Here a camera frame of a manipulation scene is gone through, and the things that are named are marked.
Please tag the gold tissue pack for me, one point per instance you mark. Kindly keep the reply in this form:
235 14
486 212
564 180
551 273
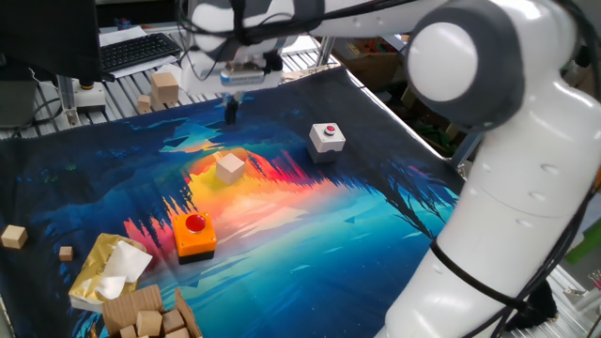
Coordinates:
94 277

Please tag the black monitor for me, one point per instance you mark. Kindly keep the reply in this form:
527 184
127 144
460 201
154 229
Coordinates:
47 33

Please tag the orange push-button box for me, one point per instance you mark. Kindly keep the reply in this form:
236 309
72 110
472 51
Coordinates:
197 241

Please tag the colourful landscape print mat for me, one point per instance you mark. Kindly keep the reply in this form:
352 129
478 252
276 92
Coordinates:
305 263

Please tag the aluminium profile post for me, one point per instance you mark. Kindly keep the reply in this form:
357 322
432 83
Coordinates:
68 101
326 51
465 150

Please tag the tiny wooden cube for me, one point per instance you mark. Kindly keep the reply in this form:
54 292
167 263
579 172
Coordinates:
66 254

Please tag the large wooden block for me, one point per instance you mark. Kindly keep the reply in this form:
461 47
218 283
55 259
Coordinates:
164 88

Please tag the white paper sheet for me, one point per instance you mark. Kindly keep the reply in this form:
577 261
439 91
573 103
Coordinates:
171 70
145 68
119 35

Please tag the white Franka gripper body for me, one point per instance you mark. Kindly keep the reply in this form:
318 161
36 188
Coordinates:
202 77

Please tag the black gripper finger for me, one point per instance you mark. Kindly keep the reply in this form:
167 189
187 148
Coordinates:
228 112
235 110

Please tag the small wooden block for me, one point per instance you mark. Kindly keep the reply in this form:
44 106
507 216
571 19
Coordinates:
178 333
127 332
173 320
143 103
149 323

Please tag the white grey push-button box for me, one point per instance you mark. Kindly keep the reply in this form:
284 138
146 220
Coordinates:
324 143

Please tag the small blue object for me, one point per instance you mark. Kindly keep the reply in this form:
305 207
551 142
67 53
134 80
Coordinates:
123 23

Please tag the open cardboard box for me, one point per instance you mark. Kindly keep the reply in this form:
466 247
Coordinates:
127 305

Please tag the brown carton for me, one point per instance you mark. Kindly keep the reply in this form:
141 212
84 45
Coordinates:
375 70

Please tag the green plastic object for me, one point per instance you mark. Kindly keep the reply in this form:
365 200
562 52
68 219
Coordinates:
584 241

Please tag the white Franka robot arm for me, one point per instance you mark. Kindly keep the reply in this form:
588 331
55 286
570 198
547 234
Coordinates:
516 188

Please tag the black keyboard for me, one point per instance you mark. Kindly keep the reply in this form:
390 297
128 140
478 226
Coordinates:
136 50

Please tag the light wooden cube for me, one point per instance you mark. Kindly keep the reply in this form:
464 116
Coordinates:
230 170

